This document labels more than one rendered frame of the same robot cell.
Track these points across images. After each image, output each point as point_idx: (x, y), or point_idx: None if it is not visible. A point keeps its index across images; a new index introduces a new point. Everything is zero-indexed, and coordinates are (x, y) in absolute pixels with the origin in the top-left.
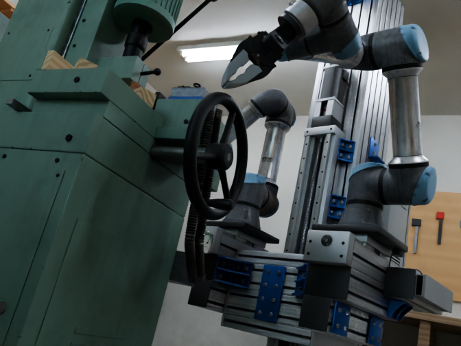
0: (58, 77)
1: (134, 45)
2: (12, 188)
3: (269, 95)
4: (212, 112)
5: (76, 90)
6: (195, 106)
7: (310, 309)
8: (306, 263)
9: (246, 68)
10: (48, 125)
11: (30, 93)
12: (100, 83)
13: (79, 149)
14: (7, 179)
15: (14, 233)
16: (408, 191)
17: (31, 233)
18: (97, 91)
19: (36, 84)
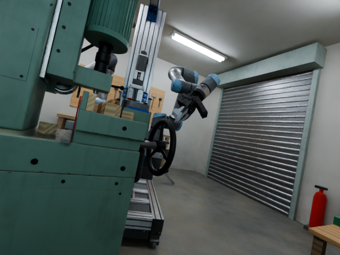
0: (107, 122)
1: (106, 64)
2: (81, 205)
3: (112, 58)
4: (150, 118)
5: (125, 136)
6: (147, 118)
7: (145, 172)
8: (143, 155)
9: (184, 115)
10: (102, 158)
11: (79, 130)
12: (142, 134)
13: (132, 176)
14: (73, 199)
15: (93, 233)
16: (175, 127)
17: (108, 230)
18: (141, 140)
19: (84, 124)
